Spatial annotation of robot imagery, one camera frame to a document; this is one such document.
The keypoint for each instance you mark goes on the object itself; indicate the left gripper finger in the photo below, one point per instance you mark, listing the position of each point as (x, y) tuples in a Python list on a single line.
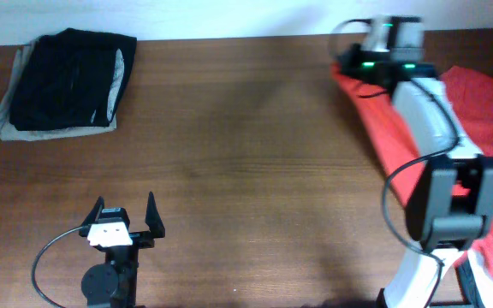
[(94, 213), (153, 219)]

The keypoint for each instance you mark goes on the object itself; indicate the red printed t-shirt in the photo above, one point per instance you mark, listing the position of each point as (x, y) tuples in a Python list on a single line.
[(471, 94)]

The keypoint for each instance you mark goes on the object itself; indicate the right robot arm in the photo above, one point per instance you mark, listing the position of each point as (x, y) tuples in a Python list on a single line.
[(451, 205)]

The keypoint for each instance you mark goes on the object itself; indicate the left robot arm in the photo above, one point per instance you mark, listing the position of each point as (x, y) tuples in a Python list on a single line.
[(113, 283)]

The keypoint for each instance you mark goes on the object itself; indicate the folded beige garment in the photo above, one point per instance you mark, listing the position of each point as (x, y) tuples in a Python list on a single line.
[(8, 132)]

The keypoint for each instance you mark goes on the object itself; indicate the folded black garment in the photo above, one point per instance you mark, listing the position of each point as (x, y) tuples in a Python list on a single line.
[(74, 78)]

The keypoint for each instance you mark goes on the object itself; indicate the dark navy garment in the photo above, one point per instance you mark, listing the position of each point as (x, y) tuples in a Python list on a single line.
[(468, 285)]

